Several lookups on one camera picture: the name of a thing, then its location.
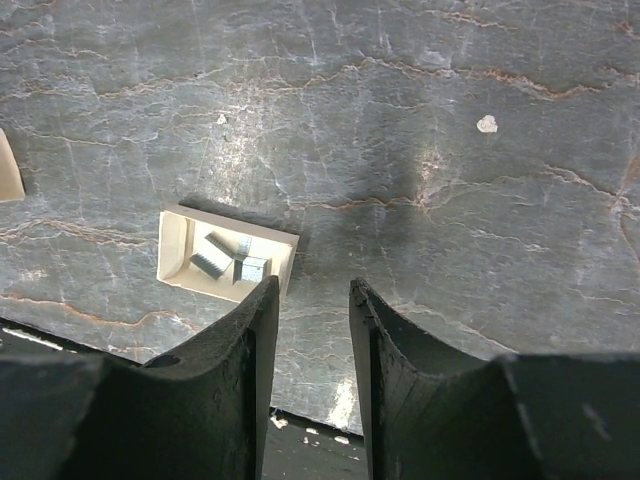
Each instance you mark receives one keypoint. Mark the staple strip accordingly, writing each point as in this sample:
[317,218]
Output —
[248,268]
[213,256]

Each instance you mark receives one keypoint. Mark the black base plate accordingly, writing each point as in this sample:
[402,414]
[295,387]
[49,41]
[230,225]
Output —
[296,447]

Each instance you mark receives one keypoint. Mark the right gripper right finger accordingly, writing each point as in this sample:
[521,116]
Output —
[431,411]

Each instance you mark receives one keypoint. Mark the white staple box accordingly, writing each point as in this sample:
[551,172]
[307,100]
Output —
[182,229]

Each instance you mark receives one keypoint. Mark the staple strip left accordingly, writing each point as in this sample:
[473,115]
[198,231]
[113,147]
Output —
[213,256]

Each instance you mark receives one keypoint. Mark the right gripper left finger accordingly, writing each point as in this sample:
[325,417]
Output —
[198,411]

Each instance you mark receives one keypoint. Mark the staple box with red logo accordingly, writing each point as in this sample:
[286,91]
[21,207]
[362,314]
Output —
[11,183]

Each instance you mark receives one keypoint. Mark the staple strip right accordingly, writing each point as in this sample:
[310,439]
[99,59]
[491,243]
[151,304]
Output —
[248,268]

